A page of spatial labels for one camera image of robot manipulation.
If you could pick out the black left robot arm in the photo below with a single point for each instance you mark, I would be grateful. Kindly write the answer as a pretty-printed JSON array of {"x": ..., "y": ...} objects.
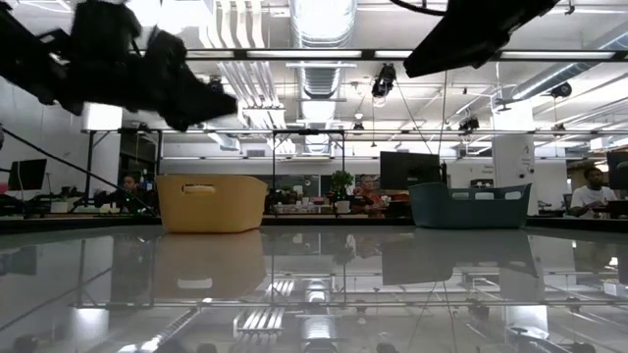
[{"x": 24, "y": 64}]

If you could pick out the person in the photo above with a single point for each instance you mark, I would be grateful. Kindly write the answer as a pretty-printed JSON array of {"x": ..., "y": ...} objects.
[
  {"x": 591, "y": 196},
  {"x": 131, "y": 184},
  {"x": 368, "y": 196}
]

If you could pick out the silver ventilation duct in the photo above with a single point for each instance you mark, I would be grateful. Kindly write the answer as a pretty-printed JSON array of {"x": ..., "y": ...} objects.
[{"x": 321, "y": 29}]

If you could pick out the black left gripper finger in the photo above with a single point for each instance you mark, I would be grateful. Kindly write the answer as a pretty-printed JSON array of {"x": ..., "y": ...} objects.
[
  {"x": 191, "y": 88},
  {"x": 179, "y": 122}
]

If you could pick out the black table edge frame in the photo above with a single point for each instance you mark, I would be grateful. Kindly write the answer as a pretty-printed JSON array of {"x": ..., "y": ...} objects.
[{"x": 343, "y": 220}]

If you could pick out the green potted plant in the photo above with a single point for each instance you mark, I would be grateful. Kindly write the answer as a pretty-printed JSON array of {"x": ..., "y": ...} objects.
[{"x": 342, "y": 184}]

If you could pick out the black overhead frame bar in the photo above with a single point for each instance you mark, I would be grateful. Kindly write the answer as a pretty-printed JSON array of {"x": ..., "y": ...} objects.
[{"x": 343, "y": 54}]

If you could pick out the teal plastic bin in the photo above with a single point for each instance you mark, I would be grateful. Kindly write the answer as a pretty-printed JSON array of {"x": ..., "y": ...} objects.
[{"x": 466, "y": 213}]

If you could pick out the black diagonal rig brace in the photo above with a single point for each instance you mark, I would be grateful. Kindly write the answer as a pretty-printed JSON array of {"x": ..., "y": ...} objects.
[{"x": 73, "y": 166}]

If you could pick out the black hanging spotlight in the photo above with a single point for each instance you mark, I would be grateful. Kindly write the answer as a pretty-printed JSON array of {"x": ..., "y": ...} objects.
[{"x": 383, "y": 81}]

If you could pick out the black computer monitor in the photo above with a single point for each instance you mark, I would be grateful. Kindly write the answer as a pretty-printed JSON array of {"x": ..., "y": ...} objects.
[
  {"x": 27, "y": 174},
  {"x": 409, "y": 170},
  {"x": 618, "y": 170}
]

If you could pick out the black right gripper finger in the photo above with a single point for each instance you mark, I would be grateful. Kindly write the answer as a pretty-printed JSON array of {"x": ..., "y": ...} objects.
[{"x": 446, "y": 49}]

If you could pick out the yellow plastic bin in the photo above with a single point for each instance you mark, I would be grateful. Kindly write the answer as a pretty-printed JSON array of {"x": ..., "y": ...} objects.
[{"x": 221, "y": 211}]

